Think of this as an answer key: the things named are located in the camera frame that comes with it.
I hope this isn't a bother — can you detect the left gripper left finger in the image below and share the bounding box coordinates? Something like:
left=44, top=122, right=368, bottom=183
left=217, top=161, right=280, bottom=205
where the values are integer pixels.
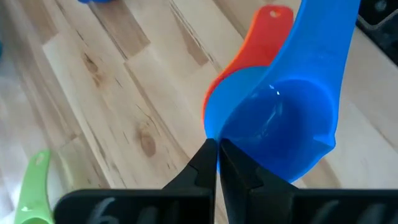
left=53, top=138, right=218, bottom=224

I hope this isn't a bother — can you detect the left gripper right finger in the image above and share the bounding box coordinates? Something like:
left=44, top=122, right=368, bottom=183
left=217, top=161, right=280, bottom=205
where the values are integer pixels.
left=219, top=138, right=398, bottom=224

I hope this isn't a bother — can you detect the blue plastic measuring cup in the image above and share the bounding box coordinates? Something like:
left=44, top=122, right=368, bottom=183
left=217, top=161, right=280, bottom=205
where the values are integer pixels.
left=203, top=0, right=362, bottom=184

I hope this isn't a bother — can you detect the orange plastic measuring cup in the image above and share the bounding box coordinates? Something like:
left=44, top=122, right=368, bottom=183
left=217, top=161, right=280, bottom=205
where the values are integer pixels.
left=201, top=18, right=262, bottom=131

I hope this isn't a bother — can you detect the green plastic measuring cup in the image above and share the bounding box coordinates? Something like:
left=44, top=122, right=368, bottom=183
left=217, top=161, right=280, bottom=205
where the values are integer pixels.
left=13, top=149, right=56, bottom=224

